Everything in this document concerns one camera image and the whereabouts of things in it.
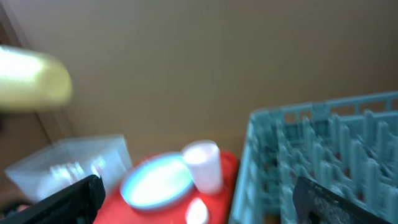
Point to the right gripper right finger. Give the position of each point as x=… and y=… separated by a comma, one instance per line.
x=316, y=204

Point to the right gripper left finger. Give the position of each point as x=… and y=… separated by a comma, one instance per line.
x=77, y=203

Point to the pink white cup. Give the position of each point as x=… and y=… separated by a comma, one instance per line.
x=203, y=158

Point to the yellow plastic cup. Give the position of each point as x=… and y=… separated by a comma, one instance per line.
x=32, y=81

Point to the gray dishwasher rack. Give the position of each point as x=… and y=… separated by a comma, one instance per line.
x=347, y=145

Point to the clear plastic storage bin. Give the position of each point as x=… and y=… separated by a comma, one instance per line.
x=65, y=162

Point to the light blue plate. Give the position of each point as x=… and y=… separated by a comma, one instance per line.
x=157, y=182

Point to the red serving tray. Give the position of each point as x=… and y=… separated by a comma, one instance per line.
x=116, y=211

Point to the white plastic spoon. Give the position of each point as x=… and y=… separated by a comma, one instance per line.
x=197, y=212

